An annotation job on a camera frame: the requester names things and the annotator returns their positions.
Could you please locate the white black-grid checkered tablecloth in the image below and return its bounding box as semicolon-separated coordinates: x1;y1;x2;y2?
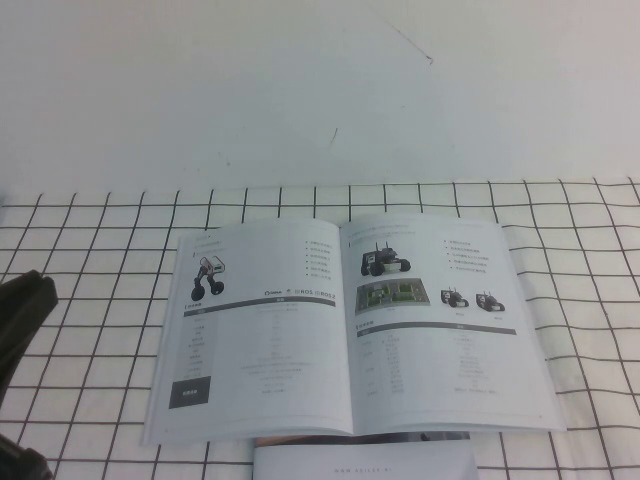
0;177;640;480

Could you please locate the white closed booklet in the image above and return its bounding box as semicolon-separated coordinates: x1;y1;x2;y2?
252;432;480;480

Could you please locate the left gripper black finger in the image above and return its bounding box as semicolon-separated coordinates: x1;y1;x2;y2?
0;268;46;346
0;276;60;404

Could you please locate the white product catalog book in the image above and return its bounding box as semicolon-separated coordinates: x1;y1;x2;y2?
141;217;569;446

